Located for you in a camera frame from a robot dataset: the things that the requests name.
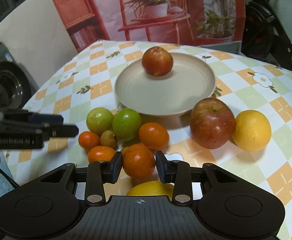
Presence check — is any yellow lemon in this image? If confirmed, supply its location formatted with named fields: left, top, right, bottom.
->
left=126, top=181, right=174, bottom=200
left=232, top=110, right=272, bottom=152

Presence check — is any small orange tangerine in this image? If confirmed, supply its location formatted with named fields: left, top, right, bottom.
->
left=78, top=131, right=100, bottom=151

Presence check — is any brown kiwi fruit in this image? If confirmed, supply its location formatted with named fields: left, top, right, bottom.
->
left=100, top=130, right=117, bottom=148

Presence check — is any orange tangerine gripped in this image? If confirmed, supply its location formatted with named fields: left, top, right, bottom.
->
left=123, top=144, right=155, bottom=179

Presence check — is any green fruit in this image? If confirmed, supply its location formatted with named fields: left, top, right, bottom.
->
left=112, top=108, right=142, bottom=141
left=86, top=107, right=113, bottom=135

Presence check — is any large red apple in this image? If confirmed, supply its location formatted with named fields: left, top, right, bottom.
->
left=190, top=98, right=235, bottom=150

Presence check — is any small red apple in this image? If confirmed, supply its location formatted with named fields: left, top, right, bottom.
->
left=142, top=46, right=173, bottom=76

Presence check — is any washing machine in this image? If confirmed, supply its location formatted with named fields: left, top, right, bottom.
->
left=0, top=41, right=39, bottom=108

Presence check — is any checkered floral tablecloth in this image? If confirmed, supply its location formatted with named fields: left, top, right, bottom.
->
left=4, top=39, right=292, bottom=240

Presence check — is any beige plate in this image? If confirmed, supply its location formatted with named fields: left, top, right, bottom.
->
left=114, top=53, right=216, bottom=117

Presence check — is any black exercise bike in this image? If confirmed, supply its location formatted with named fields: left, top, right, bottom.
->
left=241, top=0, right=292, bottom=71

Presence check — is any printed pink backdrop cloth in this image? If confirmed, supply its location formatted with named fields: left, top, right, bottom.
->
left=53, top=0, right=245, bottom=51

